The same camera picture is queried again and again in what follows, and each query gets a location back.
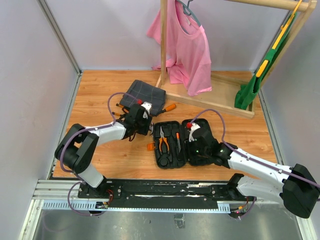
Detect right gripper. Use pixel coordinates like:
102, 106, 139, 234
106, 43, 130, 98
177, 136, 210, 163

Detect black plastic tool case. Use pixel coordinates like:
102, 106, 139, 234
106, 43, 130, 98
147, 119, 213, 169

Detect purple cable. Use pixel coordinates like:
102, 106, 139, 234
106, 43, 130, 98
191, 108, 320, 221
59, 92, 140, 216

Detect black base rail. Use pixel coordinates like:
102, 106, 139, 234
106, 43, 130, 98
77, 179, 253, 211

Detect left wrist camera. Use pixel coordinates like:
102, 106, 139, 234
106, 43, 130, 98
141, 101, 152, 119

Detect wooden clothes rack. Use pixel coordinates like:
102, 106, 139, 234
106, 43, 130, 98
156, 0, 317, 119

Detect orange black screwdriver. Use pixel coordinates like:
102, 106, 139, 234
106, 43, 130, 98
154, 103, 177, 117

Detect grey folded cloth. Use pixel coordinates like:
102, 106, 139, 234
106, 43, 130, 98
126, 79, 166, 116

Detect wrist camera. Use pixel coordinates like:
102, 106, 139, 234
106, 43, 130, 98
188, 122, 201, 142
141, 101, 152, 119

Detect pink t-shirt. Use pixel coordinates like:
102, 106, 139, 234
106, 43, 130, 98
146, 0, 213, 97

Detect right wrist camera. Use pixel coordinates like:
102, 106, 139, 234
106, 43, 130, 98
188, 122, 201, 142

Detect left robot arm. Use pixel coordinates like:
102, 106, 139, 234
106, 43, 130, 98
54, 102, 152, 198

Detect orange handled pliers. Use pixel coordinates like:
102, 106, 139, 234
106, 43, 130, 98
158, 127, 170, 155

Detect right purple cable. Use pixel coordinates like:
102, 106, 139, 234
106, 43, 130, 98
191, 108, 320, 221

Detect orange utility knife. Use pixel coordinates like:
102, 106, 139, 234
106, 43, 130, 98
175, 132, 181, 153

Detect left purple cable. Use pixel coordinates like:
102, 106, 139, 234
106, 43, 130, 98
59, 92, 140, 216

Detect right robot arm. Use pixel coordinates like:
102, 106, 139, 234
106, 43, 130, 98
188, 127, 320, 219

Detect claw hammer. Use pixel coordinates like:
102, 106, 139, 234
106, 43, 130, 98
149, 122, 155, 135

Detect green garment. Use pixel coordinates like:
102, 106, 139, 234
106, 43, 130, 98
234, 12, 297, 110

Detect teal clothes hanger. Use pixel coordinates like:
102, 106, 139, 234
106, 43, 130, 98
174, 0, 202, 35

